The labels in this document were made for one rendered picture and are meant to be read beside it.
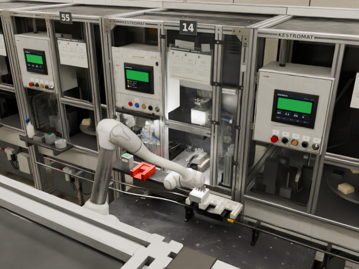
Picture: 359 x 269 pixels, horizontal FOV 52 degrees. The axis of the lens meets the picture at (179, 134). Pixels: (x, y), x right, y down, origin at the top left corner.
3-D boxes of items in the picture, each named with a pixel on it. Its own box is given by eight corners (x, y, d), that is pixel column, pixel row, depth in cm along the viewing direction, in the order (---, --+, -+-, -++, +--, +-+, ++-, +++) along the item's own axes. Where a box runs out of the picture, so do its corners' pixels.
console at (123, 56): (113, 108, 282) (109, 47, 263) (135, 97, 304) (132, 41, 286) (160, 117, 263) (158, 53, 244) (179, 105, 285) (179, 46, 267)
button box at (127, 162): (121, 168, 287) (120, 155, 283) (127, 165, 294) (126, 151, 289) (129, 171, 284) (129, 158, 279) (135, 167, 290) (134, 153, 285)
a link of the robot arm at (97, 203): (87, 240, 231) (71, 223, 246) (109, 236, 242) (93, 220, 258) (110, 123, 215) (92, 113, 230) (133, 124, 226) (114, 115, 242)
